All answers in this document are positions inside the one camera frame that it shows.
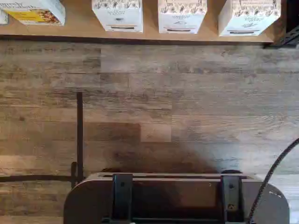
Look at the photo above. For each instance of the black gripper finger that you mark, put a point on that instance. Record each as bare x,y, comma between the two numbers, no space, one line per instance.
232,198
122,198

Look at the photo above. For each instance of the white box green strip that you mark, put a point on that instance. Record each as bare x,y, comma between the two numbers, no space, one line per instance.
250,18

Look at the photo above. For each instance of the wooden shelf board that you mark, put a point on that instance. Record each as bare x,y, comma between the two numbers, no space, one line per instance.
149,30

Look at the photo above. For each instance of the white box yellow strip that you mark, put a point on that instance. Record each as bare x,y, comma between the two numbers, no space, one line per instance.
116,16

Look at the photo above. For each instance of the white box pink strip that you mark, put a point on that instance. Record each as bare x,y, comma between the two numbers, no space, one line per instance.
182,16

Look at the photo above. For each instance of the yellow purely elizabeth box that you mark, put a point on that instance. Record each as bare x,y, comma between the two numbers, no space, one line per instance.
35,14

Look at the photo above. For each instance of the thin black bar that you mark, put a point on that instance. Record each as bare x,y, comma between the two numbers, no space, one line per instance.
80,140

